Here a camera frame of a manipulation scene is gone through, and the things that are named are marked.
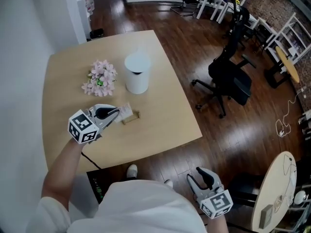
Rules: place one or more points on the person's left white shoe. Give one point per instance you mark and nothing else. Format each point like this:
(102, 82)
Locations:
(132, 171)

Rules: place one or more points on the white cylindrical container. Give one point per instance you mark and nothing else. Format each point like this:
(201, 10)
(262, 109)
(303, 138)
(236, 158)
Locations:
(137, 76)

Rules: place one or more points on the black box with green lights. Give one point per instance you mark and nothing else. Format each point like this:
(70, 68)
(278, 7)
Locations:
(97, 186)

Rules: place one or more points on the white shelf rack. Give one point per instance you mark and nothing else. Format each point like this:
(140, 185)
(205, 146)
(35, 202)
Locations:
(294, 17)

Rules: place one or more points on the person's right white shoe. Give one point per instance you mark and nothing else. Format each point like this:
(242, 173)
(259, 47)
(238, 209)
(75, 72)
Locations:
(169, 183)

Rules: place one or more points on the round wooden table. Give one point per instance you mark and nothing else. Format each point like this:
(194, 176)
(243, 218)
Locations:
(288, 62)

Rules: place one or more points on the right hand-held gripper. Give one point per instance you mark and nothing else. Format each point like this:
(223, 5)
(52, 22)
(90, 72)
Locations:
(216, 203)

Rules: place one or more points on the white round device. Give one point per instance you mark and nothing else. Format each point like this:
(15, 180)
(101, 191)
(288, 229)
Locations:
(300, 196)

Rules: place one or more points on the round white table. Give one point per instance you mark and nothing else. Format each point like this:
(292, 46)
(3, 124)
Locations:
(272, 190)

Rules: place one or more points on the white pedestal cabinet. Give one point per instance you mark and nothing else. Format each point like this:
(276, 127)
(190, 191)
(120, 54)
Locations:
(83, 16)

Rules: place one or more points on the person's white shoe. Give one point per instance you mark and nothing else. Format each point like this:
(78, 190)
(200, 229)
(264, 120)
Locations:
(169, 183)
(132, 171)

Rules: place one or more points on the small grey box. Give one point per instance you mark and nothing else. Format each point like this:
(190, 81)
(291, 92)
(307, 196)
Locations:
(266, 216)

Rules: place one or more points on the black high-back office chair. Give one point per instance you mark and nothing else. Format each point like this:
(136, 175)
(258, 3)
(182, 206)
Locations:
(230, 81)

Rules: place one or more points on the person's white shirt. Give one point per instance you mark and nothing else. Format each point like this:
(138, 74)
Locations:
(145, 207)

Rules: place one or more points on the black mesh office chair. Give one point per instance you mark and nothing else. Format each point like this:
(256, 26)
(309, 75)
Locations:
(257, 34)

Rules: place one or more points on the person's left forearm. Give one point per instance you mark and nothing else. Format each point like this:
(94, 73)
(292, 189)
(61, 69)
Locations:
(63, 166)

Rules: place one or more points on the pink flower bouquet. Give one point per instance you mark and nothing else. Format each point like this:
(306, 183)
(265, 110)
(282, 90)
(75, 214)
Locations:
(100, 78)

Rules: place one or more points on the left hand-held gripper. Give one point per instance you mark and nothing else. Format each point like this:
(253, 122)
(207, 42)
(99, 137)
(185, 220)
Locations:
(82, 127)

